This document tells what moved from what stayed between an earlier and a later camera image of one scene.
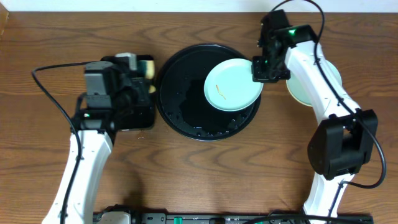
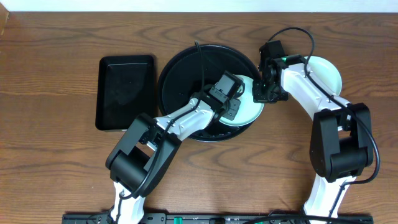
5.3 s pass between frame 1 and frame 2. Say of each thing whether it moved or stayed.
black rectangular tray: stayed
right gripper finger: moved
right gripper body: moved
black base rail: stayed
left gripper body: moved
